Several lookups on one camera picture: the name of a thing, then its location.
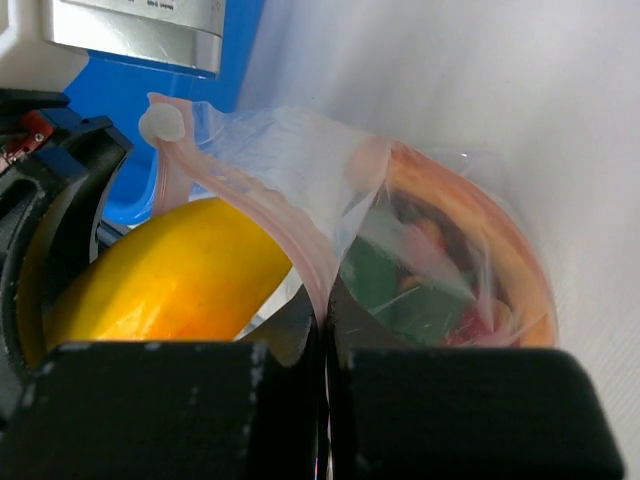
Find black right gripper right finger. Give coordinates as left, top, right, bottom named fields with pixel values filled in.
left=325, top=282, right=625, bottom=479

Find clear zip top bag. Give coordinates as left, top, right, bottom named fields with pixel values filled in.
left=139, top=93, right=557, bottom=347

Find red toy strawberry bunch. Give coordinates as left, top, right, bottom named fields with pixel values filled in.
left=378, top=216, right=515, bottom=346

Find orange toy meat slice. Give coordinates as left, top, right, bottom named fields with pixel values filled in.
left=344, top=141, right=558, bottom=348

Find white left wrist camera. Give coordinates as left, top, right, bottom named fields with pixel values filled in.
left=1, top=0, right=226, bottom=78

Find yellow toy pepper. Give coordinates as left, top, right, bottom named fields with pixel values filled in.
left=19, top=198, right=292, bottom=367

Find green toy cucumber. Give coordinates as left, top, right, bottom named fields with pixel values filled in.
left=340, top=210, right=473, bottom=346

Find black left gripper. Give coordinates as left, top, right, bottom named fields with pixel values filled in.
left=0, top=88, right=135, bottom=431

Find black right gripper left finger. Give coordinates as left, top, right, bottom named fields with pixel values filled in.
left=1, top=291, right=320, bottom=479

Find blue plastic bin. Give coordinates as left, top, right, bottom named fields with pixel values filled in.
left=65, top=1, right=264, bottom=226

